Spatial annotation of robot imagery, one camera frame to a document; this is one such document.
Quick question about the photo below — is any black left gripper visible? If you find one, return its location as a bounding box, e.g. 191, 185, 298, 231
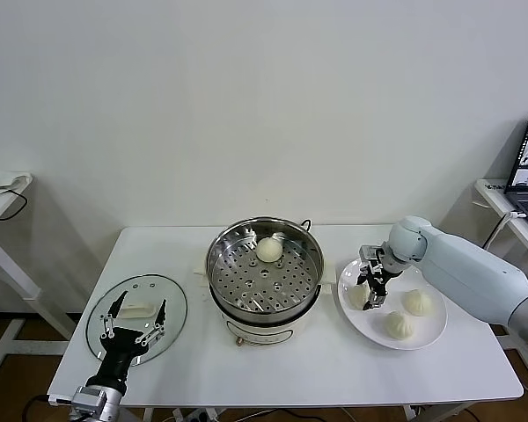
89, 289, 168, 389

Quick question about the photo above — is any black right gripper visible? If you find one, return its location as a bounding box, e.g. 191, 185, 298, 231
356, 258, 393, 312

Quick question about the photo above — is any white steamed baozi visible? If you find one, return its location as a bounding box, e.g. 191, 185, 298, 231
401, 289, 435, 317
348, 283, 371, 311
385, 310, 417, 341
255, 236, 285, 264

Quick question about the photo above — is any round glass pot lid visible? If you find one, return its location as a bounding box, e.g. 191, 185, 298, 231
85, 274, 188, 366

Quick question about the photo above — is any stainless steel steamer basket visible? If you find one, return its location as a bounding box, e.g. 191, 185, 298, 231
205, 217, 325, 314

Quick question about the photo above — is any white round plate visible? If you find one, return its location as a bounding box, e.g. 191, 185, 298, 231
337, 254, 449, 352

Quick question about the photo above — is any white side table with laptop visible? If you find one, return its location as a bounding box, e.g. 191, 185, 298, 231
473, 178, 528, 375

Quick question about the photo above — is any grey open laptop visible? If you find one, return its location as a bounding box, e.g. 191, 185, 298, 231
502, 113, 528, 242

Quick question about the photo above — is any white folded cloth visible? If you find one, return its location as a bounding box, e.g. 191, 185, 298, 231
0, 169, 33, 198

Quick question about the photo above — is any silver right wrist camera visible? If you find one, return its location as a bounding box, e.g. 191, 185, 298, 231
359, 244, 382, 265

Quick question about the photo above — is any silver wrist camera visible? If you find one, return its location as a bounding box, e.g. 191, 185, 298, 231
359, 244, 382, 265
48, 385, 107, 412

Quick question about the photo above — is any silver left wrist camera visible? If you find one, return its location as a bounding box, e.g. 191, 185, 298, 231
48, 385, 107, 412

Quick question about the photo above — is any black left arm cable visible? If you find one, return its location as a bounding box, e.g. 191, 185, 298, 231
21, 393, 71, 422

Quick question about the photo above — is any black laptop charger cable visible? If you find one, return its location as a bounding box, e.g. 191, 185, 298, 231
482, 214, 514, 252

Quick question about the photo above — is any black cable on side table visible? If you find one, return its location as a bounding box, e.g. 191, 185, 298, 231
0, 187, 29, 222

